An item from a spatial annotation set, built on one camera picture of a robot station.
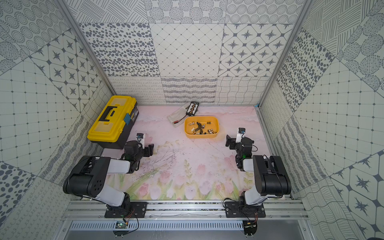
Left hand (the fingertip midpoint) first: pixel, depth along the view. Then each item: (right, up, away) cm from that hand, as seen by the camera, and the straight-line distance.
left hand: (146, 142), depth 95 cm
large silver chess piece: (+30, +12, +12) cm, 34 cm away
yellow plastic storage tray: (+36, +9, +12) cm, 39 cm away
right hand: (+58, +3, 0) cm, 58 cm away
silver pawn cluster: (+42, +7, +9) cm, 44 cm away
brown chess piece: (+33, +8, +11) cm, 36 cm away
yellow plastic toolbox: (-17, +11, -9) cm, 22 cm away
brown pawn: (+34, +11, +12) cm, 38 cm away
